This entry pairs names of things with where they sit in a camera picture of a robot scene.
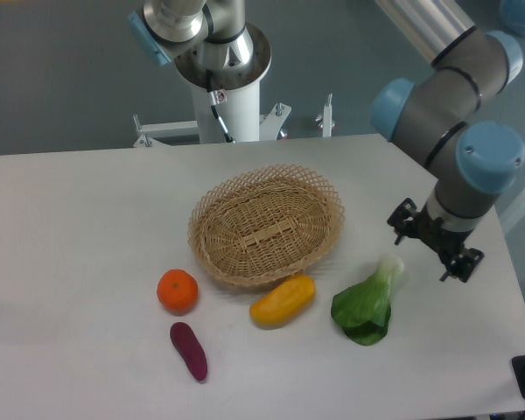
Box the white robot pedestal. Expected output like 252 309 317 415
174 24 273 144

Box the blue plastic bag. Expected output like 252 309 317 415
499 0 525 38

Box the purple sweet potato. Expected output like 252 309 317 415
169 322 208 382

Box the black cable on pedestal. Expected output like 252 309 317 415
205 68 235 144

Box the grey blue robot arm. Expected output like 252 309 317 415
128 1 525 281

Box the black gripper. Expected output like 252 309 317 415
387 198 484 283

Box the orange tangerine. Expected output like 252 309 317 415
157 269 199 313

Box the woven wicker basket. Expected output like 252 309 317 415
188 164 345 290

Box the green bok choy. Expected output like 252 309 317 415
330 254 404 346

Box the yellow mango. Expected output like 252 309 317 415
249 274 316 328

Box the white base leg frame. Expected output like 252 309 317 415
133 93 336 148

